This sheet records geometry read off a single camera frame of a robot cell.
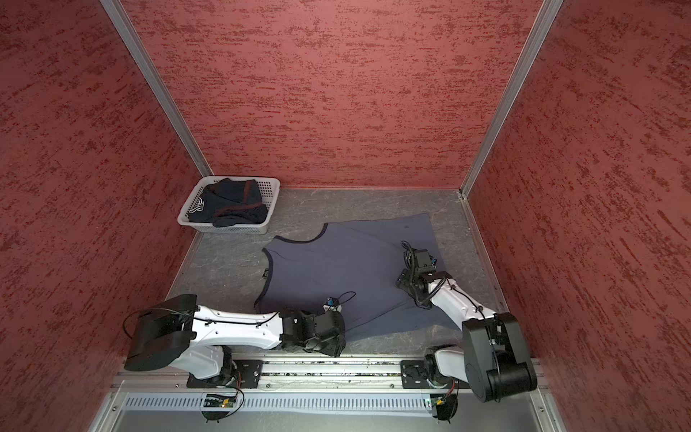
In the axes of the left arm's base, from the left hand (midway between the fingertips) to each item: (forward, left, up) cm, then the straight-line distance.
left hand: (334, 349), depth 78 cm
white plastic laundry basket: (+62, +32, +5) cm, 70 cm away
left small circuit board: (-13, +31, -3) cm, 34 cm away
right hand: (+18, -23, 0) cm, 30 cm away
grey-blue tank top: (+28, -5, -1) cm, 29 cm away
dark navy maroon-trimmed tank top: (+52, +46, +7) cm, 70 cm away
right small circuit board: (-12, -29, -1) cm, 31 cm away
